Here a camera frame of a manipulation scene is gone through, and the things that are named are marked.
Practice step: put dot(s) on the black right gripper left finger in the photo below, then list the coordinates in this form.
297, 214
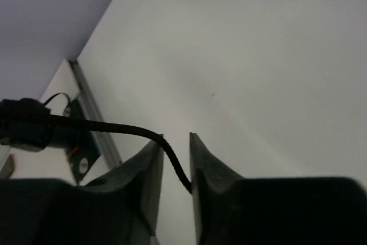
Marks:
119, 207

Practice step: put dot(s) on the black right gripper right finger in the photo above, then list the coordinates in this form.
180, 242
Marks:
232, 209

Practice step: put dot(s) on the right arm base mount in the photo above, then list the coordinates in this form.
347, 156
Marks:
79, 145

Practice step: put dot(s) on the metal rail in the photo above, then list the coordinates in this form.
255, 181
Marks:
103, 141

